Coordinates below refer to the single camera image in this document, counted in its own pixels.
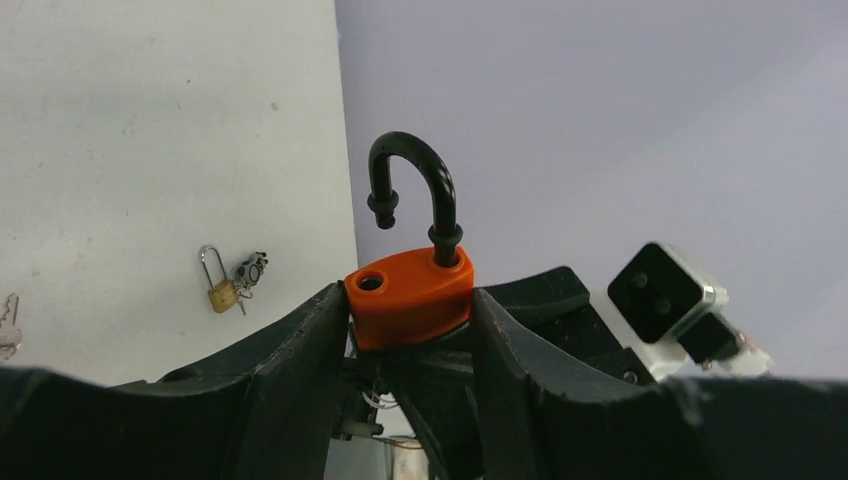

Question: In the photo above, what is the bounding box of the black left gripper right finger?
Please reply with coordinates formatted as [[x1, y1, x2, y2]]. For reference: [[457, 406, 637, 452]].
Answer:
[[471, 289, 847, 479]]

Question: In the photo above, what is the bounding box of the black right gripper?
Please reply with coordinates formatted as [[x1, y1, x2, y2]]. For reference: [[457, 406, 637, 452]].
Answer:
[[484, 266, 656, 386]]

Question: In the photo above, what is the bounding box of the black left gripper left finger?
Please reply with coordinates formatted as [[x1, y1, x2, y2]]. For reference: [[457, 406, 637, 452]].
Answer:
[[1, 283, 348, 479]]

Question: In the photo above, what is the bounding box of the orange padlock with keys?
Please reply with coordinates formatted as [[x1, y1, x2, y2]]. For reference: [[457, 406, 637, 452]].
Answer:
[[344, 131, 475, 353]]

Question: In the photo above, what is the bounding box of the yellow padlock with keys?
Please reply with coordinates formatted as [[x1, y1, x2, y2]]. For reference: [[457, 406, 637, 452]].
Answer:
[[1, 293, 22, 363]]

